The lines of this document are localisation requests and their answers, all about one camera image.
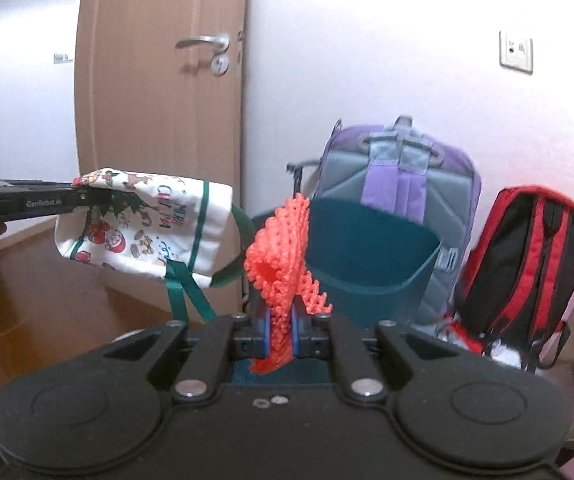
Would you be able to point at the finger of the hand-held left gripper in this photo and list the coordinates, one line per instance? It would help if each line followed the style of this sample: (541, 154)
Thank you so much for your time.
(81, 196)

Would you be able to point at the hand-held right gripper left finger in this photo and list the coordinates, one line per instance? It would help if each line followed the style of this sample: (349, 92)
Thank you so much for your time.
(266, 331)

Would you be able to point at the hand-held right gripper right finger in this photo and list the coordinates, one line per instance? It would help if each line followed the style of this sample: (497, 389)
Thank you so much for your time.
(297, 329)

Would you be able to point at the orange foam net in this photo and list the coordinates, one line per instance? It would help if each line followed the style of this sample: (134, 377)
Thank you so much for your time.
(279, 260)

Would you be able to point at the teal plastic bin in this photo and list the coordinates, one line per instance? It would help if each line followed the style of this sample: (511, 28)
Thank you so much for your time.
(367, 255)

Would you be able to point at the white printed tote bag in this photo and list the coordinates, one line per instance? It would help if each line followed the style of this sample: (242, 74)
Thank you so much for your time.
(187, 230)

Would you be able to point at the brown wooden door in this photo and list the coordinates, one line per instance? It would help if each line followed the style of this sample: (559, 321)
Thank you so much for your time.
(157, 110)

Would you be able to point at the silver door lock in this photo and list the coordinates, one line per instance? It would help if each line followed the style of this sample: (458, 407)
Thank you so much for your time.
(219, 64)

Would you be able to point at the crumpled white wrapper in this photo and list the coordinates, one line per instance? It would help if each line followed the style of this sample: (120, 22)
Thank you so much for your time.
(507, 355)

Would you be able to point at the purple grey backpack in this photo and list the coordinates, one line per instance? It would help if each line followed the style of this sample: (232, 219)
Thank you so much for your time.
(457, 190)

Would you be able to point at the red black backpack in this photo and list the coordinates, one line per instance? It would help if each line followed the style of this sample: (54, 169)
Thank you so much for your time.
(512, 270)

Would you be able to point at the white wall switch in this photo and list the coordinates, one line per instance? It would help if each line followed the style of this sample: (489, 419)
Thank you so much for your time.
(63, 58)

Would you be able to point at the beige wall socket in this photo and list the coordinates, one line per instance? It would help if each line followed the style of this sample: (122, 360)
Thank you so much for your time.
(516, 51)

